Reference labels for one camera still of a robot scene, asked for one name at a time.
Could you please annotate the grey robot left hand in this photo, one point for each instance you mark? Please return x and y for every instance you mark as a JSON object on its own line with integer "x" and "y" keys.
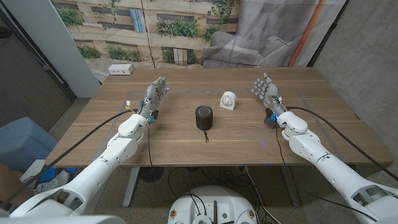
{"x": 152, "y": 96}

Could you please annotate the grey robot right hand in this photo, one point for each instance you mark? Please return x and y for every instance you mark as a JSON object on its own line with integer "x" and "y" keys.
{"x": 269, "y": 93}

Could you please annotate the black cylindrical speaker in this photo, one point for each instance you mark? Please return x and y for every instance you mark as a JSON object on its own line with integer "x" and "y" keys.
{"x": 204, "y": 119}

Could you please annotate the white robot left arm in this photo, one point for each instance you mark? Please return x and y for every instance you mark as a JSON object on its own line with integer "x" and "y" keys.
{"x": 118, "y": 149}

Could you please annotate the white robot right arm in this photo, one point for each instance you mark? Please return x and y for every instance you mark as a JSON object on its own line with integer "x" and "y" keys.
{"x": 326, "y": 168}

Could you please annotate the white kitchen timer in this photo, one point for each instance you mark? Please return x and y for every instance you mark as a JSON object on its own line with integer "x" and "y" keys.
{"x": 228, "y": 101}

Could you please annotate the white power strip box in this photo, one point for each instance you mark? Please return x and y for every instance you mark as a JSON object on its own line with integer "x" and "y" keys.
{"x": 120, "y": 69}

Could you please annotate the printed building backdrop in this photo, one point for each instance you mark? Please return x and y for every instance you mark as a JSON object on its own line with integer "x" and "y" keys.
{"x": 186, "y": 31}

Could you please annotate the grey table leg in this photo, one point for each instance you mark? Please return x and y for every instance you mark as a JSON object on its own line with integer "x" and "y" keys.
{"x": 130, "y": 186}
{"x": 290, "y": 186}

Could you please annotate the blue fabric item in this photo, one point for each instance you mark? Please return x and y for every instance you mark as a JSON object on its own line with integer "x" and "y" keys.
{"x": 71, "y": 171}

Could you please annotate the white partition panel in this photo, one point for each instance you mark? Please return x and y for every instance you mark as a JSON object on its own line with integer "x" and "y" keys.
{"x": 56, "y": 40}

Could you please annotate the white robot torso base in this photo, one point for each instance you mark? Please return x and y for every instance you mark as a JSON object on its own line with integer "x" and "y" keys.
{"x": 214, "y": 199}

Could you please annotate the grey sneaker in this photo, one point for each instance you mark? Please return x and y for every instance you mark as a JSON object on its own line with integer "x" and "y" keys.
{"x": 49, "y": 185}

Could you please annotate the blue plastic bin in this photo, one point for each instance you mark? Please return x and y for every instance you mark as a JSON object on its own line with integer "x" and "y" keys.
{"x": 21, "y": 143}

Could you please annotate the white robot chest edge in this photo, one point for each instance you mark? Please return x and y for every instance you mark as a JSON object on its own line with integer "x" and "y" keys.
{"x": 62, "y": 220}

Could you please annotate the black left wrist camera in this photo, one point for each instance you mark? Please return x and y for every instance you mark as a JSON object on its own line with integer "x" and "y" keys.
{"x": 154, "y": 114}

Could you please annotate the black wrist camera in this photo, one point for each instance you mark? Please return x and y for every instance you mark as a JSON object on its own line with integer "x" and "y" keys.
{"x": 154, "y": 114}
{"x": 270, "y": 122}

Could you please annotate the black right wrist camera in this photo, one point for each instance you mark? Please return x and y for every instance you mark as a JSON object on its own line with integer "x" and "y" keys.
{"x": 270, "y": 122}

